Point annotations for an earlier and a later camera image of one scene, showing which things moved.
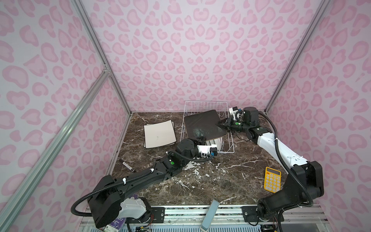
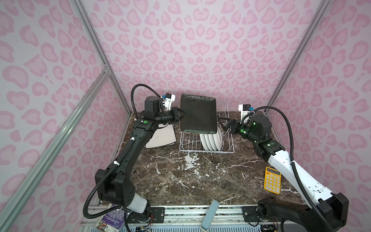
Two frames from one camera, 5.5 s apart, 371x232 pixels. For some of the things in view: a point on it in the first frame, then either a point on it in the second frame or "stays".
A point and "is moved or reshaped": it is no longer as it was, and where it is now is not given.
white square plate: (159, 134) stays
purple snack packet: (116, 224) stays
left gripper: (200, 140) to (174, 112)
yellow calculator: (272, 180) stays
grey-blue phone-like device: (209, 215) stays
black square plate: (204, 124) is moved or reshaped
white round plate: (211, 142) is moved or reshaped
